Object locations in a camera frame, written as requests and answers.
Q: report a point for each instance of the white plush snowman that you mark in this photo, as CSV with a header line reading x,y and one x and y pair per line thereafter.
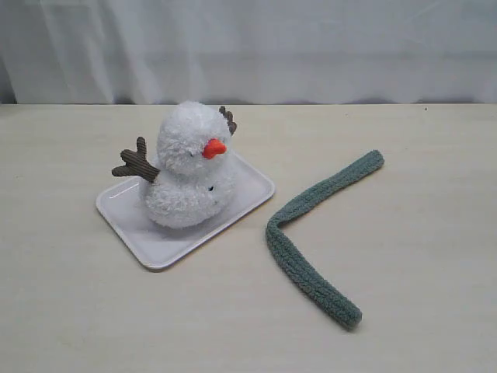
x,y
193,177

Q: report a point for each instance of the white rectangular tray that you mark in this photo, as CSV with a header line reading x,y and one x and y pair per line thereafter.
x,y
155,247

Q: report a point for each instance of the green knitted scarf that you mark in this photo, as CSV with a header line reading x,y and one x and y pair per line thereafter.
x,y
292,262

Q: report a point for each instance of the white backdrop curtain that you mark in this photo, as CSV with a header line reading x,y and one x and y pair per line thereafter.
x,y
257,52

